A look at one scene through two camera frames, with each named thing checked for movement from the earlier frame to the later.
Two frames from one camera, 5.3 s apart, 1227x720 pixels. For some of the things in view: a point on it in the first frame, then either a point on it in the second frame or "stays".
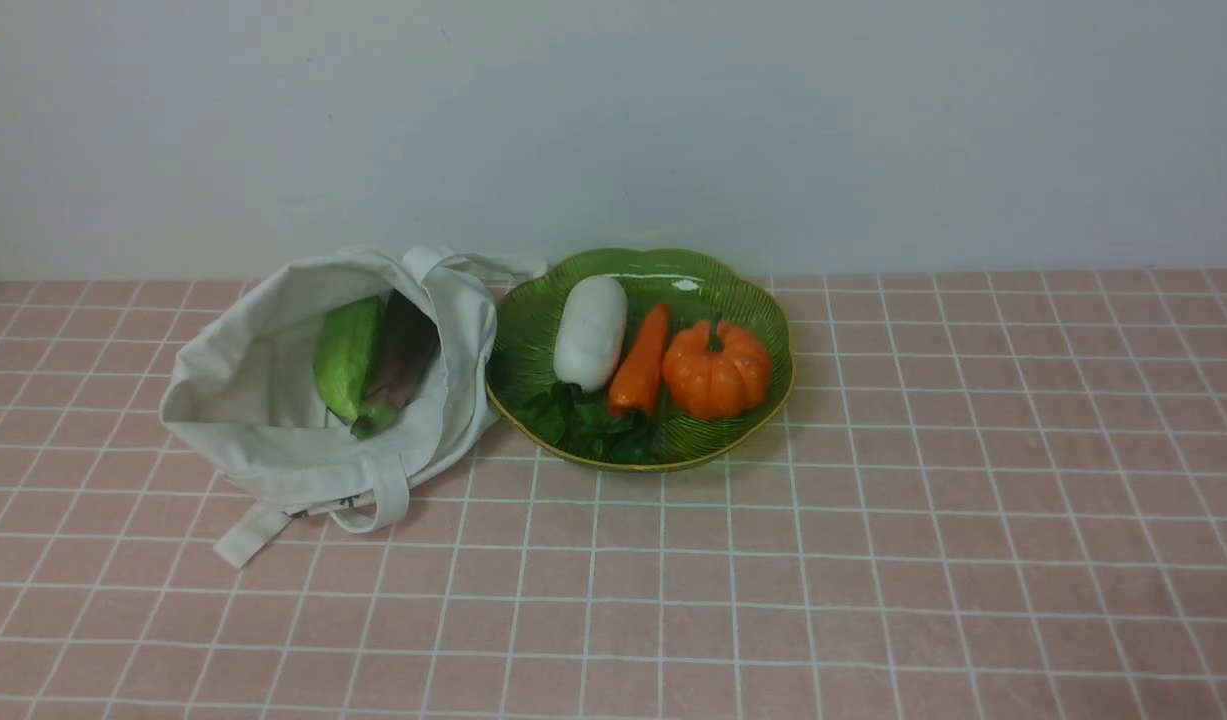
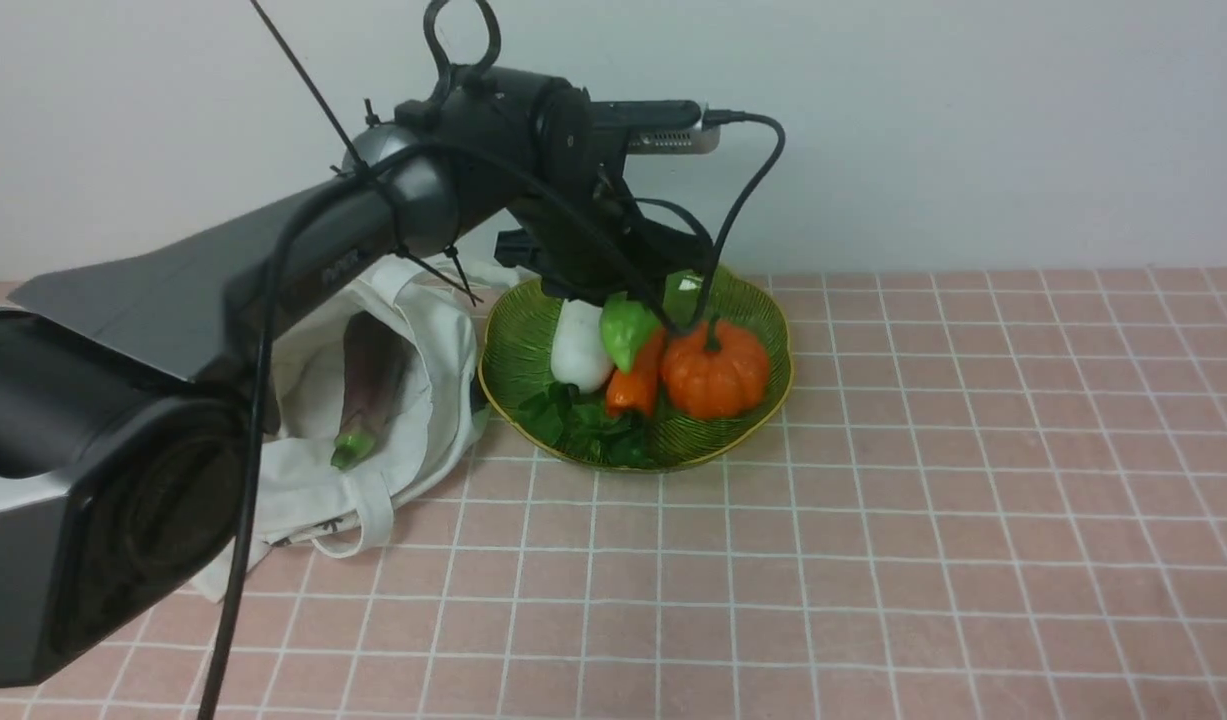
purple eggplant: x=410 y=337 -> x=375 y=359
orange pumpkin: x=714 y=371 stays
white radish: x=591 y=333 stays
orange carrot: x=637 y=373 stays
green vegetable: x=348 y=357 -> x=626 y=325
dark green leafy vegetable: x=585 y=426 stays
